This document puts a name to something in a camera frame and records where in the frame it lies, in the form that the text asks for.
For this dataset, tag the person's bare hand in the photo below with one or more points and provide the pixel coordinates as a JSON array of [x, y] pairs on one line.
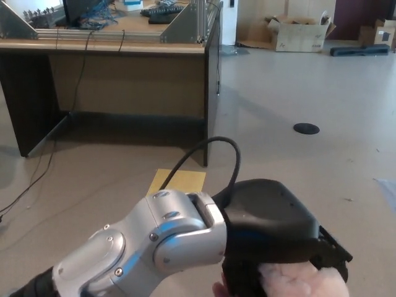
[[219, 289]]

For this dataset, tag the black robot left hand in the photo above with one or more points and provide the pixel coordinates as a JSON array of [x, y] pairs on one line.
[[269, 213]]

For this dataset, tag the white plush dumpling toy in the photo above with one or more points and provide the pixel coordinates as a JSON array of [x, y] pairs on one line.
[[297, 283]]

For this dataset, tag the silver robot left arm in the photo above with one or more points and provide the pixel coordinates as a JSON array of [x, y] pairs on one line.
[[130, 247]]

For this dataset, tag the yellow paper sheet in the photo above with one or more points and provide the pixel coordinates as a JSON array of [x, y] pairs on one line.
[[188, 181]]

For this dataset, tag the black round floor cover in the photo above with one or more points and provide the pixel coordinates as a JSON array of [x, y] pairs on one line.
[[306, 128]]

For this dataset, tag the clear plastic bag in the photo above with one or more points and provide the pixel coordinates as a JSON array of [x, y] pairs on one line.
[[233, 50]]

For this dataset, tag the large open cardboard box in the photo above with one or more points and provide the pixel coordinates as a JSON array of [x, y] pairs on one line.
[[300, 37]]

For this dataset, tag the wooden desk with dark sides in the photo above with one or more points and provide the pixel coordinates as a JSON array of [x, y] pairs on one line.
[[123, 82]]

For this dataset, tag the small cardboard box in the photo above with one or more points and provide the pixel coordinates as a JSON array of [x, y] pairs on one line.
[[374, 34]]

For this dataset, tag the flat black desk device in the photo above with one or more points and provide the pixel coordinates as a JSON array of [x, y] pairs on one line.
[[160, 19]]

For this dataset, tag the black computer keyboard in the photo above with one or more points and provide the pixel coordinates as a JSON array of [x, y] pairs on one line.
[[161, 11]]

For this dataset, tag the white and blue box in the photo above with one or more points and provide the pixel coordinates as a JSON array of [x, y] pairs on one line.
[[133, 4]]

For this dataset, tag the black monitor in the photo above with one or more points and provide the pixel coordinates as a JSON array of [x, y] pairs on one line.
[[75, 10]]

